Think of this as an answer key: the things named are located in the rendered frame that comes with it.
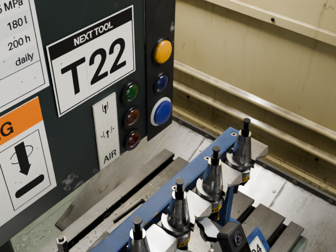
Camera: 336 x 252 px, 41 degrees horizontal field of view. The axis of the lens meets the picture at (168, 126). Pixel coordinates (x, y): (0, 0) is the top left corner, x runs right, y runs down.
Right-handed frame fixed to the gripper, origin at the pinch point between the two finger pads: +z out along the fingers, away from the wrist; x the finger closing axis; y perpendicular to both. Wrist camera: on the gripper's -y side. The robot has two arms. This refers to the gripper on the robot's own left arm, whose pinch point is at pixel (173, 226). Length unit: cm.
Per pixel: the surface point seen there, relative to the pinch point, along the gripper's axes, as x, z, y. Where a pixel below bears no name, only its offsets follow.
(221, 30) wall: 59, 30, -7
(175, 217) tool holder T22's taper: -1.9, -1.6, -6.0
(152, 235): -5.6, 0.5, -2.4
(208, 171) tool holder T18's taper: 9.4, -0.7, -8.4
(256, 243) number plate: 24.4, -9.0, 24.0
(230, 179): 15.6, -2.6, -2.6
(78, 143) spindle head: -24.0, -5.0, -42.2
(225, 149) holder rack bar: 21.5, 2.9, -3.4
